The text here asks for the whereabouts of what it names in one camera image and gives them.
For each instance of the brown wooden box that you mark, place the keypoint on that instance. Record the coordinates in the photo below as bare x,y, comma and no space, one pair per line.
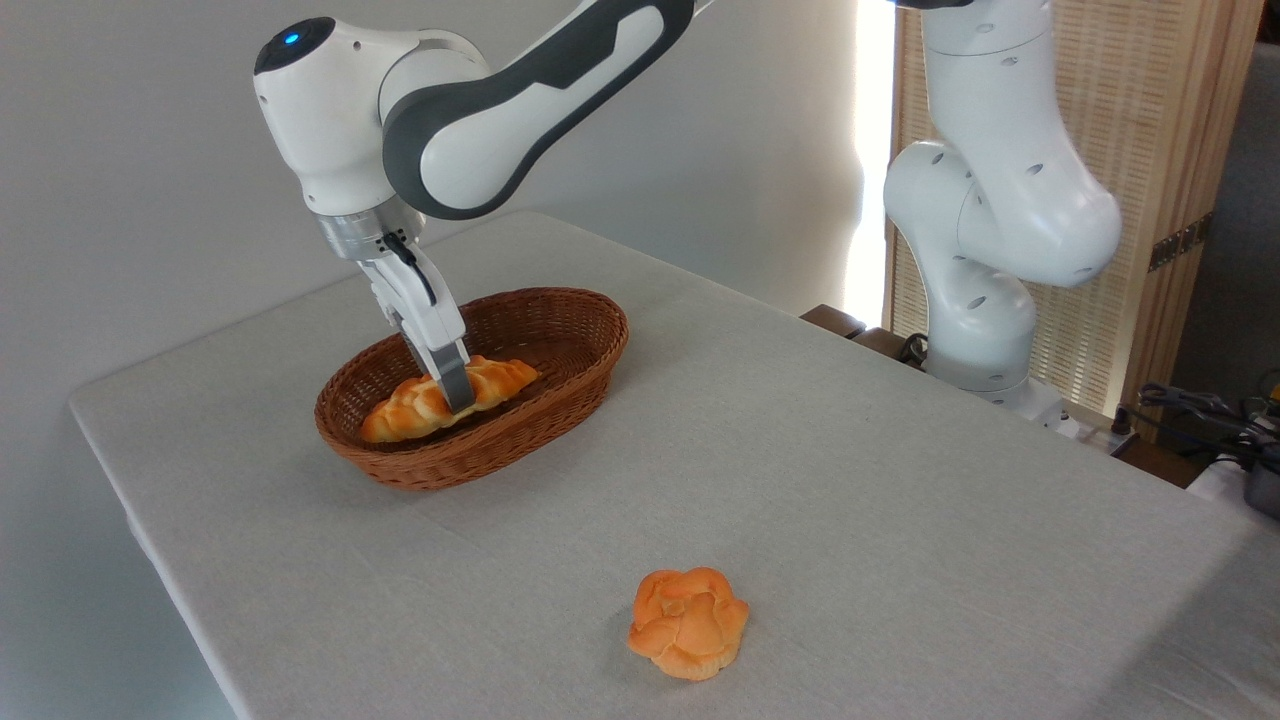
832,320

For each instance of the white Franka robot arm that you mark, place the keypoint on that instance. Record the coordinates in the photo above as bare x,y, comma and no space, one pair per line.
480,140

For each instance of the round knotted bread bun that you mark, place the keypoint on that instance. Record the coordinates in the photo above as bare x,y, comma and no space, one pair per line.
690,625

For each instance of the brown wicker oval basket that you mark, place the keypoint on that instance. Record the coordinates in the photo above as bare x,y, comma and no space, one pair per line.
560,340

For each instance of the dark grey device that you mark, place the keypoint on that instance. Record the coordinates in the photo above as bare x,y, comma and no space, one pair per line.
1264,492

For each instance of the long braided bread loaf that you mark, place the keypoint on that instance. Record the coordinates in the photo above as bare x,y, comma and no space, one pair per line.
400,415

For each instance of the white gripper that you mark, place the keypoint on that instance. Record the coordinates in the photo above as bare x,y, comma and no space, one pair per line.
425,310

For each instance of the grey tablecloth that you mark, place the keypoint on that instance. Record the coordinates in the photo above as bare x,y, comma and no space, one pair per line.
850,500

